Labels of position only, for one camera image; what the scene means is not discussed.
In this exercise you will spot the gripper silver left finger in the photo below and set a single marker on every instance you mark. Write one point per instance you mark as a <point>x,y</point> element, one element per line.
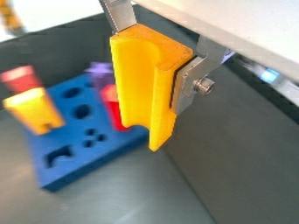
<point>120,14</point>

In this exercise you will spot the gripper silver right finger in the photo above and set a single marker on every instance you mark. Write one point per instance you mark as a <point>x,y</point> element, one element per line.
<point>191,79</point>

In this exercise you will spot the orange-yellow arch block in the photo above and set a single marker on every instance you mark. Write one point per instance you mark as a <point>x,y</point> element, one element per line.
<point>146,59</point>

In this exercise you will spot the yellow arch block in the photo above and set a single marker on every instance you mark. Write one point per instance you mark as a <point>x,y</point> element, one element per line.
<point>34,109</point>

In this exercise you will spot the blue peg board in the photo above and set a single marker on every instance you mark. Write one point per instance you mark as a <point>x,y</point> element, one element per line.
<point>86,143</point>

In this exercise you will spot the purple star peg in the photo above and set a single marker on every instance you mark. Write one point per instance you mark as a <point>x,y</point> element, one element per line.
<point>102,74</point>

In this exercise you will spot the red hexagonal peg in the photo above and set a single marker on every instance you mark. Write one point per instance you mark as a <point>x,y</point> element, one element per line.
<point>108,94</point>

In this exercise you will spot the pink square peg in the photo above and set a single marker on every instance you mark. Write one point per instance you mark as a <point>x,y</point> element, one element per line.
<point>20,79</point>

